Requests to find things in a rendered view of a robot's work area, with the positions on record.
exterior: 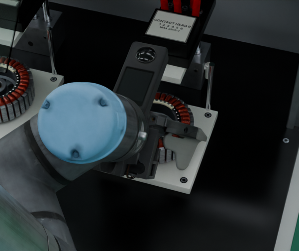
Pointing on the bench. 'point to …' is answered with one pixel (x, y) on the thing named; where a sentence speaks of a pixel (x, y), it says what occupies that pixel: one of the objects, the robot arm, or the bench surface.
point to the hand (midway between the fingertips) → (154, 121)
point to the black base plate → (78, 39)
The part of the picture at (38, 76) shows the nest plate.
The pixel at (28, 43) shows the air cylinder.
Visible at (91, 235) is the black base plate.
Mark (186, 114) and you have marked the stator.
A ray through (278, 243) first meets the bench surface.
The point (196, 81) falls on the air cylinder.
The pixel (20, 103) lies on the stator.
